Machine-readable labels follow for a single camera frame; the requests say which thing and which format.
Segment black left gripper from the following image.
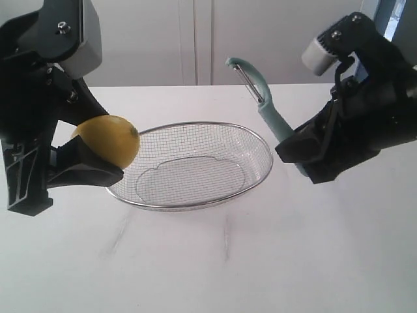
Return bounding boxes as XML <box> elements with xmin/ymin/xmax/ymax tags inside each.
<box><xmin>1</xmin><ymin>1</ymin><xmax>124</xmax><ymax>216</ymax></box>

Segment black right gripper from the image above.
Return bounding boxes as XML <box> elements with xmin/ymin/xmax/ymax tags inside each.
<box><xmin>275</xmin><ymin>12</ymin><xmax>416</xmax><ymax>184</ymax></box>

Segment yellow lemon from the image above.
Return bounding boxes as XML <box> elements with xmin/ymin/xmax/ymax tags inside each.
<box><xmin>70</xmin><ymin>115</ymin><xmax>139</xmax><ymax>170</ymax></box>

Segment teal handled peeler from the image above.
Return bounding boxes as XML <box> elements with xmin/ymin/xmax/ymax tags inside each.
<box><xmin>225</xmin><ymin>57</ymin><xmax>309</xmax><ymax>177</ymax></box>

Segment oval steel mesh basket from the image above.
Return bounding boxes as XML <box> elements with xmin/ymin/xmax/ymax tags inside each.
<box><xmin>107</xmin><ymin>121</ymin><xmax>274</xmax><ymax>212</ymax></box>

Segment black right camera cable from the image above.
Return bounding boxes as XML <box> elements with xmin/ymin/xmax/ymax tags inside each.
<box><xmin>330</xmin><ymin>53</ymin><xmax>359</xmax><ymax>105</ymax></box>

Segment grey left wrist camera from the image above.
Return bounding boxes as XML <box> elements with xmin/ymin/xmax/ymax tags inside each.
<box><xmin>60</xmin><ymin>0</ymin><xmax>102</xmax><ymax>80</ymax></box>

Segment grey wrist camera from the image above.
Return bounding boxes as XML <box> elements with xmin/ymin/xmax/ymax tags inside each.
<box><xmin>60</xmin><ymin>0</ymin><xmax>102</xmax><ymax>80</ymax></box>
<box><xmin>301</xmin><ymin>38</ymin><xmax>337</xmax><ymax>76</ymax></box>

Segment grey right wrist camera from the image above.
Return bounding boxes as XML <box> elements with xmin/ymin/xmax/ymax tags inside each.
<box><xmin>301</xmin><ymin>38</ymin><xmax>337</xmax><ymax>76</ymax></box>

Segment dark window frame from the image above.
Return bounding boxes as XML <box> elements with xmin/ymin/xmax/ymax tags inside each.
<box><xmin>360</xmin><ymin>0</ymin><xmax>416</xmax><ymax>68</ymax></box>

